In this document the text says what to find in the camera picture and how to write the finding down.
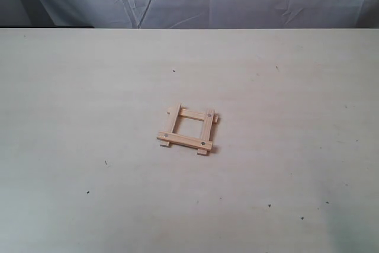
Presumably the wooden stick with holes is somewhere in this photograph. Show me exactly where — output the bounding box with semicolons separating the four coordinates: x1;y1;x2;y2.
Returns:
200;109;215;146
157;131;213;150

